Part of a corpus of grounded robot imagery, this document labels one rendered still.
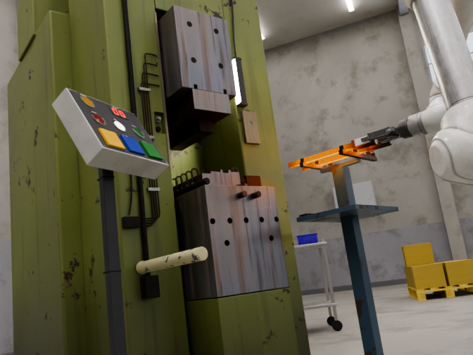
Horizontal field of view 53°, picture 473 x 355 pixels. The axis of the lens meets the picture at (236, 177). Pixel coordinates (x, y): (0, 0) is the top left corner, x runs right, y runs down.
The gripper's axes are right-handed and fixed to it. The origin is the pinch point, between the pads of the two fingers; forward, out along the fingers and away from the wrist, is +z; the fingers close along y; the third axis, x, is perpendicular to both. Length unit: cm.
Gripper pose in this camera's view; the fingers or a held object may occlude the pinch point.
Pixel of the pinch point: (364, 141)
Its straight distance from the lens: 208.5
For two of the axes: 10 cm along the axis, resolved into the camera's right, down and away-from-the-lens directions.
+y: 6.7, 0.8, 7.4
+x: -1.3, -9.7, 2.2
